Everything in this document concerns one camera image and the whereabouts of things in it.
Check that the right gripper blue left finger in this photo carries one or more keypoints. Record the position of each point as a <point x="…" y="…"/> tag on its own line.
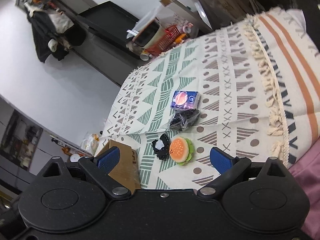
<point x="97" y="171"/>

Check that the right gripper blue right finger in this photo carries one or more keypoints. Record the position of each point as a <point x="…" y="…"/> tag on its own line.
<point x="232" y="170"/>

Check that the hamburger plush toy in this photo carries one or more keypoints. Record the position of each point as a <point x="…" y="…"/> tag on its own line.
<point x="181" y="150"/>

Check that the black fabric pouch toy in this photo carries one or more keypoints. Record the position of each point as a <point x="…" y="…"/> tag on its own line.
<point x="161" y="147"/>

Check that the black items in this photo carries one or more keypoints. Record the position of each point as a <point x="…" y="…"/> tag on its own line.
<point x="182" y="120"/>

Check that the blue tissue packet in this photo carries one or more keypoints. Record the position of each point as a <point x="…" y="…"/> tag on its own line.
<point x="185" y="100"/>

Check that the yellow white bag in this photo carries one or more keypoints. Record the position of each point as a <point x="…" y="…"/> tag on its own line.
<point x="90" y="142"/>

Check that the white electric kettle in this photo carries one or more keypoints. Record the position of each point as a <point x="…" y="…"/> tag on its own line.
<point x="74" y="158"/>

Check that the brown cardboard box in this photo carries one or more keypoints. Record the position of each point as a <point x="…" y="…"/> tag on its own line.
<point x="126" y="172"/>

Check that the pink bed sheet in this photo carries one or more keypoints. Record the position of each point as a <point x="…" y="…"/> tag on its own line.
<point x="306" y="172"/>

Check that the patterned cream green blanket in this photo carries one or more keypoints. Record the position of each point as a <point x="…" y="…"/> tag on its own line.
<point x="259" y="86"/>

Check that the hanging dark clothes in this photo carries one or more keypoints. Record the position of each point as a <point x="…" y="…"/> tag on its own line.
<point x="54" y="33"/>

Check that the red plastic basket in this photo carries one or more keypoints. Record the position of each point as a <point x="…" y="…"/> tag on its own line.
<point x="171" y="33"/>

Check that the white bowl with dark lid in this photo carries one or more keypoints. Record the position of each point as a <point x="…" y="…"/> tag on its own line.
<point x="149" y="34"/>

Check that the black flat screen panel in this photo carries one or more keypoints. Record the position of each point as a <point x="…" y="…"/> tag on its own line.
<point x="109" y="21"/>

